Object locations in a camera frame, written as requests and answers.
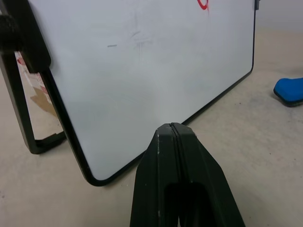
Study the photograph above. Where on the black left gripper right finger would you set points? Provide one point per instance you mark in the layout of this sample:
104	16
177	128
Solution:
201	165

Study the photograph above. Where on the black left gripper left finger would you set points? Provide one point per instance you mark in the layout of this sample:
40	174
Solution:
154	170

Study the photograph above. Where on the blue whiteboard eraser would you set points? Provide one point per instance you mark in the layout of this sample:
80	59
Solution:
290	91

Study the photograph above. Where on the cardboard box with red print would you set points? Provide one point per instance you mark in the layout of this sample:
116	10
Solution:
40	94

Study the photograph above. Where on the black whiteboard stand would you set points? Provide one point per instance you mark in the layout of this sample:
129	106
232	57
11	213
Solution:
21	71

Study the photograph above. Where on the white whiteboard with black frame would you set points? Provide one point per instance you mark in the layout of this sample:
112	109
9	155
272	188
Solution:
142	71

